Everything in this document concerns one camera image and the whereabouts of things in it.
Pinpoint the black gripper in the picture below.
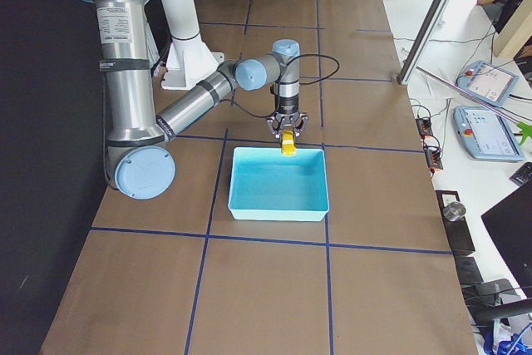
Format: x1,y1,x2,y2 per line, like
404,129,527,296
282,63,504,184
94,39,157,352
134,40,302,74
266,96,308,139

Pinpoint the yellow beetle toy car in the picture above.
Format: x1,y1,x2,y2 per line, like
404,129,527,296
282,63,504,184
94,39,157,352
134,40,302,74
281,130,297,156

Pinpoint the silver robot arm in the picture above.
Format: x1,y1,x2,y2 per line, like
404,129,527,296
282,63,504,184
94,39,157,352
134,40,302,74
82,0,308,200

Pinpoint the light blue plastic bin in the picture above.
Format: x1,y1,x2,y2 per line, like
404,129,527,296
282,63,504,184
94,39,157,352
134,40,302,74
228,147,329,222

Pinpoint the upper black orange connector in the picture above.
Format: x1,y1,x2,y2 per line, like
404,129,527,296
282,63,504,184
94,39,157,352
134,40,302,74
416,116,433,138

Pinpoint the black orange connector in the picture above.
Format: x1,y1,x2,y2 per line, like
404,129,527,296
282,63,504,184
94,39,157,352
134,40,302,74
416,116,433,138
423,145,443,173

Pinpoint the lower black orange connector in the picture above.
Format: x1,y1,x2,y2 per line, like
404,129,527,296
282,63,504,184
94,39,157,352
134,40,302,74
423,145,443,173

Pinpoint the steel cup on block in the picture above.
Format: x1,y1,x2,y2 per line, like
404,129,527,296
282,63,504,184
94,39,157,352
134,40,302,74
442,201,466,222

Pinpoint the lower teach pendant tablet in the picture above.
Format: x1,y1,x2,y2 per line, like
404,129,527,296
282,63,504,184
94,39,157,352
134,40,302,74
453,106,525,162

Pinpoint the teach pendant tablet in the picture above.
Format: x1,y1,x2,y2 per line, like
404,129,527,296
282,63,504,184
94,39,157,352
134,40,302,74
453,106,525,162
456,61,518,107

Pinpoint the upper teach pendant tablet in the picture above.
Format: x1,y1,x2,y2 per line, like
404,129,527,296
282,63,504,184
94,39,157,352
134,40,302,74
456,61,518,107

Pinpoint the black laptop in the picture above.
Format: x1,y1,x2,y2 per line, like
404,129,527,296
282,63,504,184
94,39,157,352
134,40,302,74
481,181,532,298

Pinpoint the aluminium frame post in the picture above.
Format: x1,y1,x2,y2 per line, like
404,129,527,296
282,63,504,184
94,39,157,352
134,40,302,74
397,0,450,85

